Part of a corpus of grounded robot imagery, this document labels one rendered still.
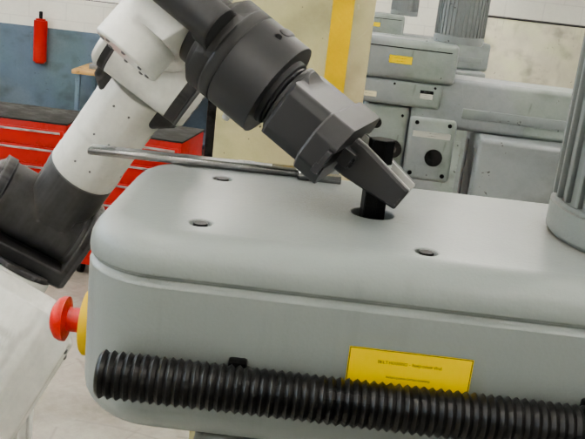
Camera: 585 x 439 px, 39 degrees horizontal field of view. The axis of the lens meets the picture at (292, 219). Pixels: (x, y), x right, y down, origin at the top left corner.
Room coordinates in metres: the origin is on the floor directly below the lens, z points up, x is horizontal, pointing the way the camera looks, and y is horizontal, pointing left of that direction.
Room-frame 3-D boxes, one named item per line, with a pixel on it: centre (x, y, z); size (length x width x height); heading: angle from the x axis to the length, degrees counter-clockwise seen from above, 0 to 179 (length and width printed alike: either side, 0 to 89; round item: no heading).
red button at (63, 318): (0.68, 0.19, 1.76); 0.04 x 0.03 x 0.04; 0
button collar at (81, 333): (0.68, 0.16, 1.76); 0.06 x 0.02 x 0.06; 0
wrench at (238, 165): (0.79, 0.08, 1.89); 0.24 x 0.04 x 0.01; 92
